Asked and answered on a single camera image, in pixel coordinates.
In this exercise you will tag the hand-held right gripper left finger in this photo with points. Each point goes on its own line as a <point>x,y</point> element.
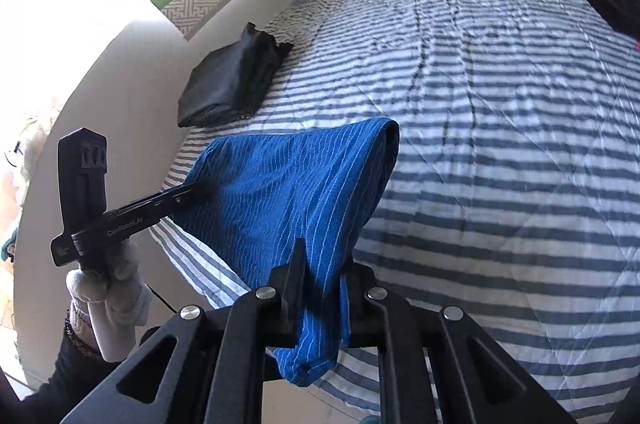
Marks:
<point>295,264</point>

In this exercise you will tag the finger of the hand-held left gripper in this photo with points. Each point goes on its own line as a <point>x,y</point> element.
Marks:
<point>180,196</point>

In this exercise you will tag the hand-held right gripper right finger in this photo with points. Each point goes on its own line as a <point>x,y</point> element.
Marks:
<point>362,304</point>

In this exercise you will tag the blue striped underwear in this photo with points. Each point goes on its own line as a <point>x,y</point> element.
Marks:
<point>290,184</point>

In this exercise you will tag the person's left hand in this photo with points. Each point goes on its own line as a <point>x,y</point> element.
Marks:
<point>122,284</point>

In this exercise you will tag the folded black cloth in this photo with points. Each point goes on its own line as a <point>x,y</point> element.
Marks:
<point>225,79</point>

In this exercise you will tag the striped bed blanket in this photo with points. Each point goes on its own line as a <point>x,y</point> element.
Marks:
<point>500,164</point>

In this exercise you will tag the black garment with pink trim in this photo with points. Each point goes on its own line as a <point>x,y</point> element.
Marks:
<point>610,4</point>

